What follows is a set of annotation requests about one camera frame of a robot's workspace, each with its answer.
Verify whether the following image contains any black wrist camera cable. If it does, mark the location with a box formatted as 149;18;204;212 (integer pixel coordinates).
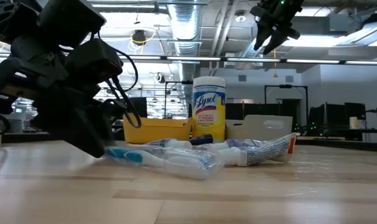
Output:
98;30;142;129

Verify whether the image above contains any silver spiral ventilation duct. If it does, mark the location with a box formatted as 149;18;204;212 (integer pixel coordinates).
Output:
167;0;205;105
235;37;264;71

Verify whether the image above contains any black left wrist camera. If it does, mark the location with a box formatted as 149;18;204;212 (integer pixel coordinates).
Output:
65;39;124;86

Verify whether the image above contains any black ceiling light rail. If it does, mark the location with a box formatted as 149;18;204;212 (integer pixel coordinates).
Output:
0;52;377;65

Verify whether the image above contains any round ceiling fixture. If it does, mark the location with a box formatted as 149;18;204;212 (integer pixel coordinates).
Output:
233;9;248;23

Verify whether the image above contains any white toothpaste tube red end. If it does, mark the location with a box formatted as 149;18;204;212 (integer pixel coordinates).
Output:
224;133;297;167

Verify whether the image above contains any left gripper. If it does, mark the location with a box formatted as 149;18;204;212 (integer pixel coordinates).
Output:
7;37;129;159

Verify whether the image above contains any grey ceiling pipe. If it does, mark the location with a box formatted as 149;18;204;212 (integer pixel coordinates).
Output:
91;0;169;13

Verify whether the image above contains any yellow hanging cord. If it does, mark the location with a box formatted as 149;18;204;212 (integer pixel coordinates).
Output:
271;49;279;78

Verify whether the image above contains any black ceiling-hung camera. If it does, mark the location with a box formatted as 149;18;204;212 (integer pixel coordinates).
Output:
131;29;147;46

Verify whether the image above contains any yellow Lysol wipes canister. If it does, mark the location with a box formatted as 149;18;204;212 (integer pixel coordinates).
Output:
192;76;226;142

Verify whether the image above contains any white purple toothpaste tube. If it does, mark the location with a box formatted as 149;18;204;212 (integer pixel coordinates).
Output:
203;138;270;151
146;138;193;150

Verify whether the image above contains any black metal frame stand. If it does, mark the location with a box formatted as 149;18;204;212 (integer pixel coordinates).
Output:
264;83;309;131
164;80;194;119

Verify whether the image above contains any yellow plastic bin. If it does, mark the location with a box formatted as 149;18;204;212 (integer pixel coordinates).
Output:
123;113;194;144

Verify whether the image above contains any dark desk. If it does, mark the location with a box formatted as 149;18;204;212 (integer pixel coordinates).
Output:
296;127;377;142

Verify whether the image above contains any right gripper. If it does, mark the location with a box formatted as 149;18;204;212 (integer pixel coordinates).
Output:
249;0;305;56

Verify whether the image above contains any translucent grey plastic bin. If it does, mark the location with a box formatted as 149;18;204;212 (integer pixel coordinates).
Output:
225;114;294;141

